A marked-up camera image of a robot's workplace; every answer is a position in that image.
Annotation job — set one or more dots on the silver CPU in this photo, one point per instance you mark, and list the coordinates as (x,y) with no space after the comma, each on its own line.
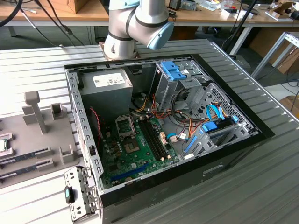
(2,145)

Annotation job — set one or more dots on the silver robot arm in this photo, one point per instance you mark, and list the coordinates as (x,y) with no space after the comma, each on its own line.
(144,21)

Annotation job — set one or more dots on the CPU socket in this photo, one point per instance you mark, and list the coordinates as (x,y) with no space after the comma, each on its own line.
(132,147)

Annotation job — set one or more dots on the grey metal drive cage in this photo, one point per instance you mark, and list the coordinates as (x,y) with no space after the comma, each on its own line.
(163,91)

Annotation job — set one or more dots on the black RAM slot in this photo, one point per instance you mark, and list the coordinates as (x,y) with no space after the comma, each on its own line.
(151,140)
(158,140)

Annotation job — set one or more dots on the grey power supply unit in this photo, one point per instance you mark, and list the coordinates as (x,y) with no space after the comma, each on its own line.
(105,100)

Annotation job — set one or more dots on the white four pin socket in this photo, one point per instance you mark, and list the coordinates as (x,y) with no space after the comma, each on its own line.
(108,134)

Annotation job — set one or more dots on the blue plastic drive latch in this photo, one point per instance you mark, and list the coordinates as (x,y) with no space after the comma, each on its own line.
(171,68)

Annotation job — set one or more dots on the green motherboard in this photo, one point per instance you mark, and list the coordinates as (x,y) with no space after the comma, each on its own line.
(130,161)

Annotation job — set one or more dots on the hard disk in blue carrier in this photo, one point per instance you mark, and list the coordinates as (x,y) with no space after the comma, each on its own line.
(210,127)

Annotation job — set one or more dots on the grey metal disk bay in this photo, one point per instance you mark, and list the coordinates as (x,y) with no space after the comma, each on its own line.
(203,144)

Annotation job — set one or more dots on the blue expansion slot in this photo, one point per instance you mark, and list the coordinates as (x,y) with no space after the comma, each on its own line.
(130,173)

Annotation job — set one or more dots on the round coin cell battery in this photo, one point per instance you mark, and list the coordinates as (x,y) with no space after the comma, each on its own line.
(128,179)

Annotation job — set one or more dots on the black open PC case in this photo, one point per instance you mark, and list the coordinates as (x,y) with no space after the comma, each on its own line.
(163,189)

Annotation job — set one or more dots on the grey metal device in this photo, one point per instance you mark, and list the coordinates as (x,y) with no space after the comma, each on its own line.
(187,5)

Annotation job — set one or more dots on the teal black latch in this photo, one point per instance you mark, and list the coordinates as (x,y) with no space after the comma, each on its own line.
(68,194)

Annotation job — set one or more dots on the grey plastic parts rack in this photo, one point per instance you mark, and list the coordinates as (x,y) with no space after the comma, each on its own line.
(28,140)

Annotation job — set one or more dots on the small white box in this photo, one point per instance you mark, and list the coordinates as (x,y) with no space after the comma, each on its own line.
(233,14)

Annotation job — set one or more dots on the black stand pole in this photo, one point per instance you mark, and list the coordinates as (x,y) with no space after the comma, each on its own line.
(243,19)

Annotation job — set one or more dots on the dark RAM stick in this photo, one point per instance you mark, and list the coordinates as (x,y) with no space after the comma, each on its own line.
(18,171)
(18,158)

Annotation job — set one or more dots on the brown cardboard box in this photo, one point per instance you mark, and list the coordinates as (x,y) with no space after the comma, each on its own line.
(289,60)
(290,105)
(58,5)

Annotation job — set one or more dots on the small open cardboard box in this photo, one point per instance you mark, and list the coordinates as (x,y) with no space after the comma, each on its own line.
(283,8)

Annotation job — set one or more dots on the grey metal card bracket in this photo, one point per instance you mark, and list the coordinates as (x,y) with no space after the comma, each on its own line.
(81,205)

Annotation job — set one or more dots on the wooden desk white frame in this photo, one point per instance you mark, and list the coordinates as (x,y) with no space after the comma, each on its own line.
(81,18)
(261,18)

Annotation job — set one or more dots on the aluminium profile frame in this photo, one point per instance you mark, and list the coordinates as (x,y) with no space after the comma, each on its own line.
(268,54)

